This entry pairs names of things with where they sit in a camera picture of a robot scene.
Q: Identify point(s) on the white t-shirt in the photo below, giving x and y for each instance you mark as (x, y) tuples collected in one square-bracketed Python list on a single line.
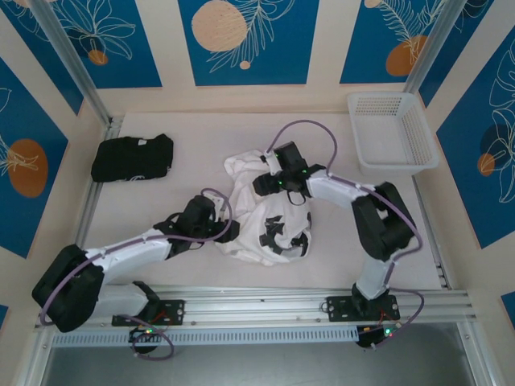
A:
[(249, 209)]

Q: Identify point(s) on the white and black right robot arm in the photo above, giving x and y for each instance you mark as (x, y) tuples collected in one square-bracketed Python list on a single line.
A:
[(382, 225)]

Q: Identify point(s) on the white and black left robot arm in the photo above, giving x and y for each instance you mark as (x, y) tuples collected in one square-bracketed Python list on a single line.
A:
[(128, 253)]

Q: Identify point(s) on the folded black t-shirt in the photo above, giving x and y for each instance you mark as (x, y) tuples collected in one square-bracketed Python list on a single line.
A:
[(128, 158)]

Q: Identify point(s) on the white perforated plastic basket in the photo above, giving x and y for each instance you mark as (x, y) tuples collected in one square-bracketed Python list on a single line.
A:
[(386, 132)]

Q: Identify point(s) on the small electronics board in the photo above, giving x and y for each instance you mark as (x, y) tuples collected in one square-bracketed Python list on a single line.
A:
[(145, 333), (374, 335)]

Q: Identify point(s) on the blue floral wall panel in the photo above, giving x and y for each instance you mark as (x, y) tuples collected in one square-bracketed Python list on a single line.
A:
[(24, 221), (475, 40), (281, 60), (40, 52), (141, 60), (362, 48), (475, 132)]

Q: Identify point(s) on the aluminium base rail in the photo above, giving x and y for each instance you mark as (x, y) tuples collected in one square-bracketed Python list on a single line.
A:
[(261, 309)]

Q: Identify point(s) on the aluminium frame post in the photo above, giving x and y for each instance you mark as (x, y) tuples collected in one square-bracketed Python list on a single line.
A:
[(434, 44), (72, 60)]

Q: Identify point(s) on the aluminium frame bar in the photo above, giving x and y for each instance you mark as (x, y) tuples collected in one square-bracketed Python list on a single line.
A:
[(34, 362), (480, 374)]

